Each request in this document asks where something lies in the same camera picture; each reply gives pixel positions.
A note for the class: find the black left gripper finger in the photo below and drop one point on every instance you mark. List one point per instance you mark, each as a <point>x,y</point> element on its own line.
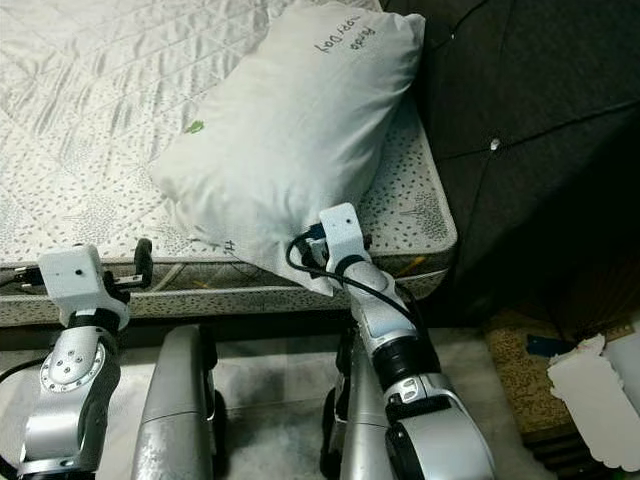
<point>142,258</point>

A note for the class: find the white pillow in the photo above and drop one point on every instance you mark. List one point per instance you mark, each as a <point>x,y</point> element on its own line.
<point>290,150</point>

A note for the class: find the black bed base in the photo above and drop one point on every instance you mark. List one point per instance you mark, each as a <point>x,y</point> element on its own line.
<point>260,330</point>

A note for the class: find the grey patterned mattress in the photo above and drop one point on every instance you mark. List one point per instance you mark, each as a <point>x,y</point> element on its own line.
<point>80,120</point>

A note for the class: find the black tufted headboard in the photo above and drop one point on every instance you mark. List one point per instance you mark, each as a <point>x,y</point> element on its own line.
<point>530,150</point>

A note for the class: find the brown floor mat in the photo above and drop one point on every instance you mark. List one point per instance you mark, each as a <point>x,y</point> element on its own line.
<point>520,380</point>

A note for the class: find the small blue object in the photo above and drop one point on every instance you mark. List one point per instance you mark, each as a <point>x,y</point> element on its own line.
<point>550,346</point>

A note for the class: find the white torn cardboard piece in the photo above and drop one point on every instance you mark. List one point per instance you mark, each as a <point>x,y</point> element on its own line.
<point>595,400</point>

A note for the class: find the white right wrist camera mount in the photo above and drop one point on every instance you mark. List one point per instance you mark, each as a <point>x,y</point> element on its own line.
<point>343,238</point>

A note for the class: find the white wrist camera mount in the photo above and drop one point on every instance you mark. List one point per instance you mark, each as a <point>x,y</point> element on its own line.
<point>80,285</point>
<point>343,238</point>

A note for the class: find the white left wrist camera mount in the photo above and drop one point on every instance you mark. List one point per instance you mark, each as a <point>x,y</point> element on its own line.
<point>80,285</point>

